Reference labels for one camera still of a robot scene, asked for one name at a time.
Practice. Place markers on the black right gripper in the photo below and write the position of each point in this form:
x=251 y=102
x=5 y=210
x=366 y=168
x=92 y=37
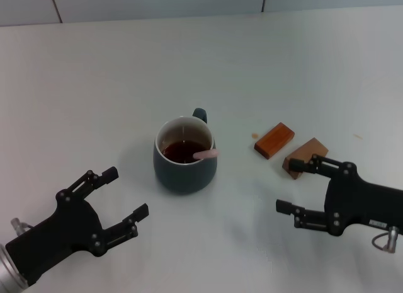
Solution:
x=359 y=201

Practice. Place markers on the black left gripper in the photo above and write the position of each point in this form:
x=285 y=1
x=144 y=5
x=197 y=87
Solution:
x=63 y=230

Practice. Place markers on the grey ceramic cup with tea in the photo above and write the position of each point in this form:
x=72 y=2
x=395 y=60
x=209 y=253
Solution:
x=185 y=176

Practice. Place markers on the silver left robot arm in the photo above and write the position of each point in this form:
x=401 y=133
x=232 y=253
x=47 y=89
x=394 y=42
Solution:
x=9 y=272

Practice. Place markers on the light brown wooden block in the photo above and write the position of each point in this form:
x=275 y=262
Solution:
x=310 y=148

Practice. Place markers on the reddish brown wooden block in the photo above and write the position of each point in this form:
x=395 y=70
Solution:
x=274 y=141

